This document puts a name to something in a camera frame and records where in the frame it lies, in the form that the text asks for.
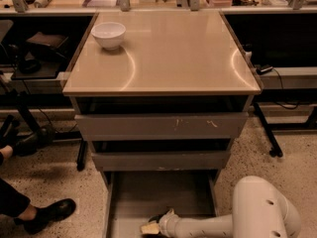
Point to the black trouser leg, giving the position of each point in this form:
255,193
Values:
12,202

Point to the white ceramic bowl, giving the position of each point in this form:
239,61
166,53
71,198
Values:
109,35

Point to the black table leg right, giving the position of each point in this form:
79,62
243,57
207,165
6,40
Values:
275,148

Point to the grey drawer cabinet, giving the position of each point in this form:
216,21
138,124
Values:
171,62

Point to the grey drawer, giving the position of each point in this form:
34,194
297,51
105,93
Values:
161,161
160,127
135,197

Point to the grey top drawer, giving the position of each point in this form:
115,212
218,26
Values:
160,127

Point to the grey bottom drawer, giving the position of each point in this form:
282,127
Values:
135,197

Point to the dark box on shelf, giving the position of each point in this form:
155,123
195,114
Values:
47,47

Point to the black table leg left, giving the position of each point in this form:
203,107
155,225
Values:
81,157

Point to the grey middle drawer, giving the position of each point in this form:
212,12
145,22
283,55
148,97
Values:
161,161

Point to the black power adapter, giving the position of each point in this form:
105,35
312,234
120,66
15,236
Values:
263,69

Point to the black shoe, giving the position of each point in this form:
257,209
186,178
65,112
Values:
35,219
39,139

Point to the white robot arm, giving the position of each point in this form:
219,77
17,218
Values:
259,210

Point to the black shoe near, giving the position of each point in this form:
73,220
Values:
35,219

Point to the black table leg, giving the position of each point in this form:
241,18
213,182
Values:
81,157
275,148

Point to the black shoe far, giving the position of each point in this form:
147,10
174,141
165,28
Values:
39,139

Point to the dark green sponge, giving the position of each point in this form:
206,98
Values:
156,218

